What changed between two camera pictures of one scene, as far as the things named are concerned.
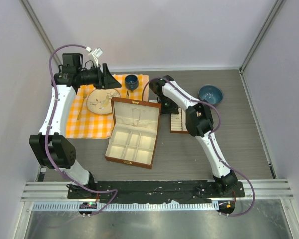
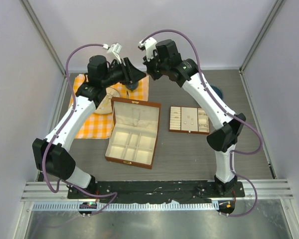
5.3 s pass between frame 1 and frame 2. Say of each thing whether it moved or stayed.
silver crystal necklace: stayed
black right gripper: moved
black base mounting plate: stayed
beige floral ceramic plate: stayed
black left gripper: moved
